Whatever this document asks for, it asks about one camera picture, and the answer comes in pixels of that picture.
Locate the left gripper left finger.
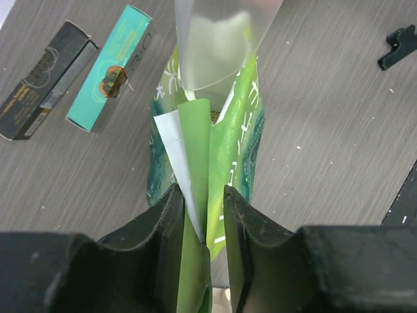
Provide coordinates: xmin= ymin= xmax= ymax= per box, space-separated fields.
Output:
xmin=1 ymin=184 xmax=185 ymax=312

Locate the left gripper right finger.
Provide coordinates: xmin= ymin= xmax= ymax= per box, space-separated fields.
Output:
xmin=223 ymin=186 xmax=416 ymax=312

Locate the green cat litter bag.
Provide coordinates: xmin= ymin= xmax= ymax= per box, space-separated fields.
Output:
xmin=147 ymin=51 xmax=265 ymax=312

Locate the black bag clip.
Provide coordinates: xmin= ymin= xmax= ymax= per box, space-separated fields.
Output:
xmin=377 ymin=24 xmax=416 ymax=70

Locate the clear plastic scoop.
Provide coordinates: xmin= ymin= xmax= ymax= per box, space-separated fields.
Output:
xmin=175 ymin=0 xmax=282 ymax=91

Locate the teal rectangular box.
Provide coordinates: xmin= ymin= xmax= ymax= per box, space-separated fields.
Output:
xmin=66 ymin=5 xmax=152 ymax=132

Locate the black rectangular box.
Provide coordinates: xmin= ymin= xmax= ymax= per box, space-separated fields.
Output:
xmin=1 ymin=21 xmax=98 ymax=141

